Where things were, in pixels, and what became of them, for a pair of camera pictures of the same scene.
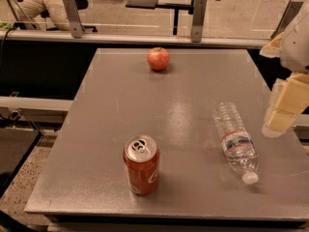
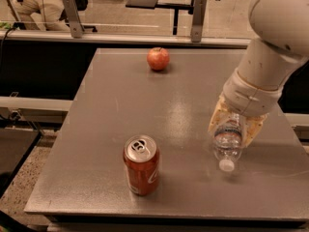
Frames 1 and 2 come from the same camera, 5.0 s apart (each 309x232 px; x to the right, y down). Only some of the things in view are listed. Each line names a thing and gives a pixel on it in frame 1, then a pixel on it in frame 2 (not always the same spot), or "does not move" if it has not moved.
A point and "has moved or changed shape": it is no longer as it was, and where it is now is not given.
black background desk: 152,1 does not move
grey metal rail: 138,39 does not move
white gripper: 296,50 → 249,98
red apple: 158,58 does not move
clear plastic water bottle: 239,147 has moved or changed shape
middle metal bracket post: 200,6 does not move
